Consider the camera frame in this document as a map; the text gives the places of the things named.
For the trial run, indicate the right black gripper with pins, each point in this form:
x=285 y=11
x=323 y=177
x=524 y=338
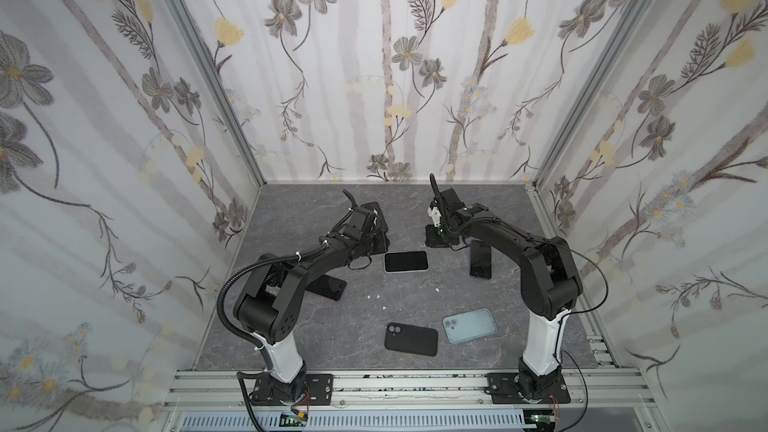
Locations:
x=439 y=232

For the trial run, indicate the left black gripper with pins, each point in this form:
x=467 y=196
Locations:
x=382 y=245

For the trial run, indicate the black phone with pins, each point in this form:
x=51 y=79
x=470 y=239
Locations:
x=328 y=287
x=480 y=260
x=400 y=262

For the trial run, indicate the pale blue phone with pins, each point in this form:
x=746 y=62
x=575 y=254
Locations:
x=469 y=326

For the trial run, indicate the black phone case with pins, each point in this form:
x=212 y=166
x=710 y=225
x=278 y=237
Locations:
x=411 y=339
x=377 y=220

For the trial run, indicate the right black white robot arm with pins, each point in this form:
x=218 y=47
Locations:
x=549 y=282

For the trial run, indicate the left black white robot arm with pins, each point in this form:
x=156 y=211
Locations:
x=261 y=302

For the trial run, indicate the black phone case front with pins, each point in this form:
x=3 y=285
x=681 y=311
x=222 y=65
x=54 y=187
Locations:
x=411 y=339

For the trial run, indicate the small green circuit board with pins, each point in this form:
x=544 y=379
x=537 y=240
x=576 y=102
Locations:
x=293 y=419

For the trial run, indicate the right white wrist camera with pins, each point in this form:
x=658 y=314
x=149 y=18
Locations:
x=435 y=215

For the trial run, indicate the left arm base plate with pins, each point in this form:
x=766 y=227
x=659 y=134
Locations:
x=309 y=390

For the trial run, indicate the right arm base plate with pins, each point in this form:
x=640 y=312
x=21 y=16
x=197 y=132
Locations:
x=498 y=387

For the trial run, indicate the aluminium front rail frame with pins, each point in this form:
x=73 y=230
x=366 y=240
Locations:
x=603 y=399

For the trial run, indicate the white slotted cable duct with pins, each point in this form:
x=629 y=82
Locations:
x=404 y=420

